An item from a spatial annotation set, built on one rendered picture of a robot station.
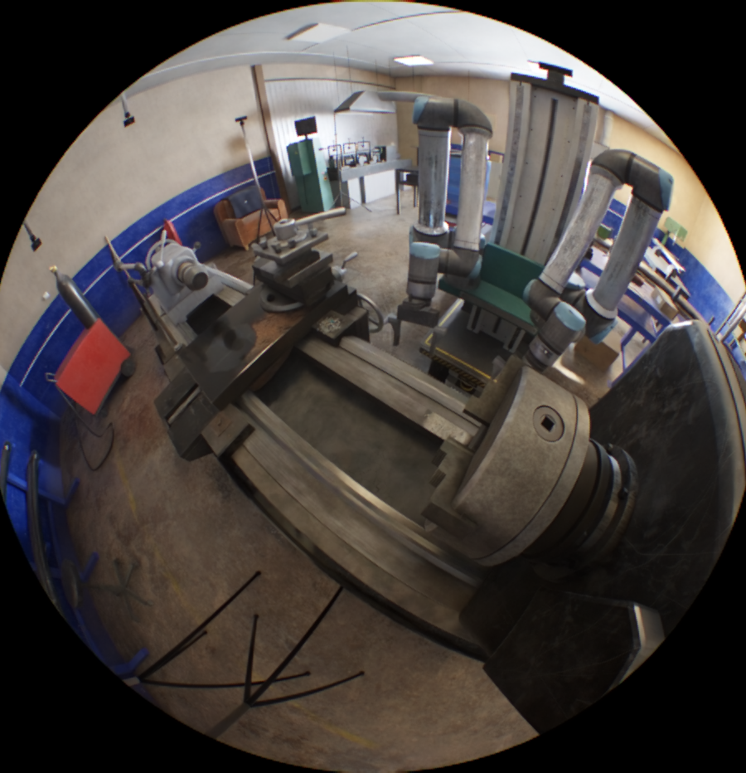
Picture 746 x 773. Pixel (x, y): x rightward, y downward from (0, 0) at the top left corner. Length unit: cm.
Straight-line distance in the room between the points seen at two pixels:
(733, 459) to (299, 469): 71
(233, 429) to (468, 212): 94
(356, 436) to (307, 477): 21
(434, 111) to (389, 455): 108
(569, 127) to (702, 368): 105
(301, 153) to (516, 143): 389
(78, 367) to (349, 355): 297
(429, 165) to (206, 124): 431
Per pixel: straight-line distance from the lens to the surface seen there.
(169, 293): 118
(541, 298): 84
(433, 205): 106
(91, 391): 333
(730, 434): 31
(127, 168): 461
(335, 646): 160
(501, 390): 33
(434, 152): 99
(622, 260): 96
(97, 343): 326
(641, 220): 91
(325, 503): 58
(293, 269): 70
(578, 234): 84
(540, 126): 126
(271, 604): 163
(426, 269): 75
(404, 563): 57
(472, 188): 88
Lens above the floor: 140
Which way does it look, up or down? 57 degrees down
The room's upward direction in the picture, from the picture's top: 6 degrees counter-clockwise
